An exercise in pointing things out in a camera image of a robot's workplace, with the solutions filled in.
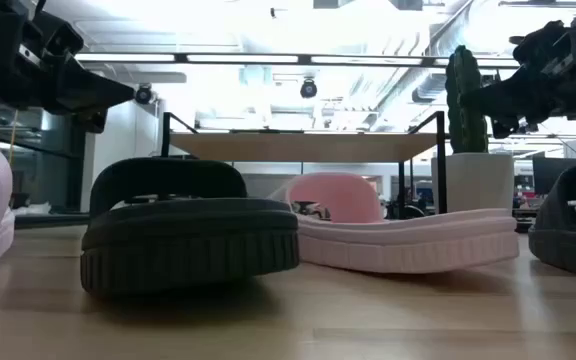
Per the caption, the black rubber slide sandal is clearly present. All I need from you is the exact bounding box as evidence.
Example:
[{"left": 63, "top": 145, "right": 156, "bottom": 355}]
[
  {"left": 80, "top": 157, "right": 301, "bottom": 296},
  {"left": 527, "top": 160, "right": 576, "bottom": 285}
]

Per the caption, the green cactus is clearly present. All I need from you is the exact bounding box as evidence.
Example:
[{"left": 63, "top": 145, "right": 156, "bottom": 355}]
[{"left": 445, "top": 44, "right": 489, "bottom": 155}]

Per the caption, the black ceiling track light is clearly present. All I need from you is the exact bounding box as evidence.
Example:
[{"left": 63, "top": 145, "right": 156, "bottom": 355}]
[
  {"left": 135, "top": 83, "right": 154, "bottom": 105},
  {"left": 299, "top": 78, "right": 318, "bottom": 100}
]

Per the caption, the black computer monitor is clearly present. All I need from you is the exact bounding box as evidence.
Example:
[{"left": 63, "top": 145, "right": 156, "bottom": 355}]
[{"left": 532, "top": 157, "right": 576, "bottom": 197}]

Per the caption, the white cloth pile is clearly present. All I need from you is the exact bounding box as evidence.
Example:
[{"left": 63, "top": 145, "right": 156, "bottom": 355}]
[{"left": 15, "top": 201, "right": 53, "bottom": 216}]

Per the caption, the long ceiling light bar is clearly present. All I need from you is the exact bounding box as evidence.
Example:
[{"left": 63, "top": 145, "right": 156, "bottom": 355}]
[{"left": 75, "top": 52, "right": 522, "bottom": 70}]

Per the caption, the yellow cable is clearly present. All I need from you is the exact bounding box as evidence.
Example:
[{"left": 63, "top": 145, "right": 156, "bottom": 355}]
[{"left": 0, "top": 102, "right": 19, "bottom": 169}]

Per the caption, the black aluminium table frame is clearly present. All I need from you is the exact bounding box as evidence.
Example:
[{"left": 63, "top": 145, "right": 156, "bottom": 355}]
[{"left": 14, "top": 212, "right": 90, "bottom": 230}]

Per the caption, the wooden shelf with black frame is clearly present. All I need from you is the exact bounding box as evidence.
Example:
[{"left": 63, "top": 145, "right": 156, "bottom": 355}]
[{"left": 161, "top": 110, "right": 448, "bottom": 216}]

